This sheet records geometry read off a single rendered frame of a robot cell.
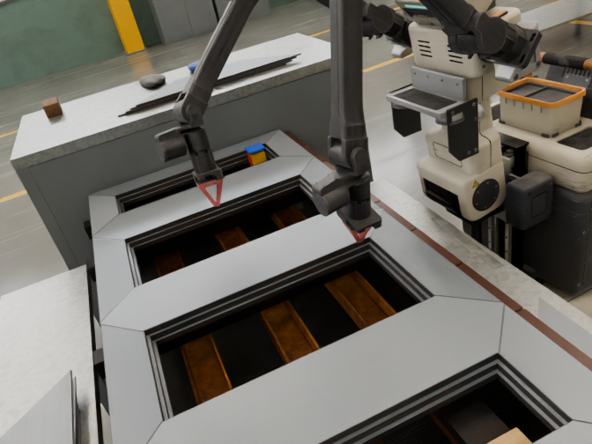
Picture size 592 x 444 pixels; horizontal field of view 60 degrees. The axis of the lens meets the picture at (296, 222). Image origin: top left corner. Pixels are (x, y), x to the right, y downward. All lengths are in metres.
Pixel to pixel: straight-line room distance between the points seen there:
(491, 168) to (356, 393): 0.91
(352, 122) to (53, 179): 1.22
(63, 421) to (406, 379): 0.69
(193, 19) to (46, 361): 8.74
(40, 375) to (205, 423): 0.57
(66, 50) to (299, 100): 8.34
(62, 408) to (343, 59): 0.91
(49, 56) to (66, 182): 8.26
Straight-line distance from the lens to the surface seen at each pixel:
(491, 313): 1.03
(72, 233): 2.05
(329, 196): 1.06
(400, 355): 0.96
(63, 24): 10.14
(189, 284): 1.26
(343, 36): 1.04
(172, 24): 9.75
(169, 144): 1.29
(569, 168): 1.69
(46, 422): 1.22
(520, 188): 1.62
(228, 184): 1.67
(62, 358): 1.42
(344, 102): 1.04
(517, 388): 0.95
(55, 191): 1.99
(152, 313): 1.22
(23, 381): 1.43
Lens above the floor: 1.56
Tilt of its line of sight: 31 degrees down
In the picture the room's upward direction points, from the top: 14 degrees counter-clockwise
